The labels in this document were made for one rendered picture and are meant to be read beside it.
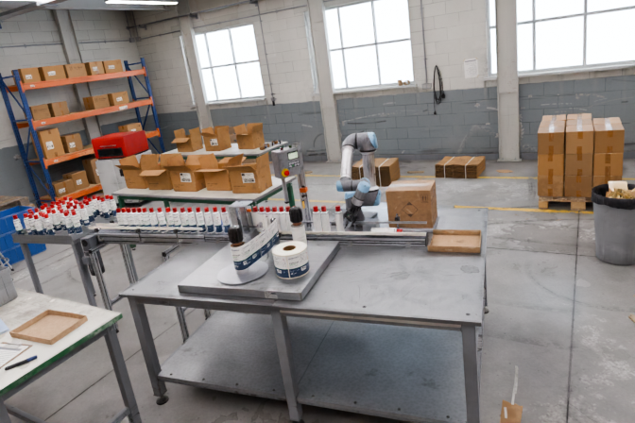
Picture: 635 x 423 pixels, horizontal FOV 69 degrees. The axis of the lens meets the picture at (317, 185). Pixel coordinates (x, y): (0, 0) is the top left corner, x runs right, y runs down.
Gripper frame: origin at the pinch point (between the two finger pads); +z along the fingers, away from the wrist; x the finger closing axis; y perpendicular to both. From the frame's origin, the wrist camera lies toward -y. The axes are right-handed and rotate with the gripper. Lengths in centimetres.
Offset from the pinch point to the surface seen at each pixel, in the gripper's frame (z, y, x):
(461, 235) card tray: -28, -11, 69
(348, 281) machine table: 1, 55, 20
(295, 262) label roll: 1, 63, -11
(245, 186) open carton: 82, -127, -126
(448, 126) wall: 24, -538, 30
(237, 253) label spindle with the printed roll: 14, 65, -44
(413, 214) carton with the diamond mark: -22.2, -19.0, 35.9
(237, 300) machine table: 28, 83, -28
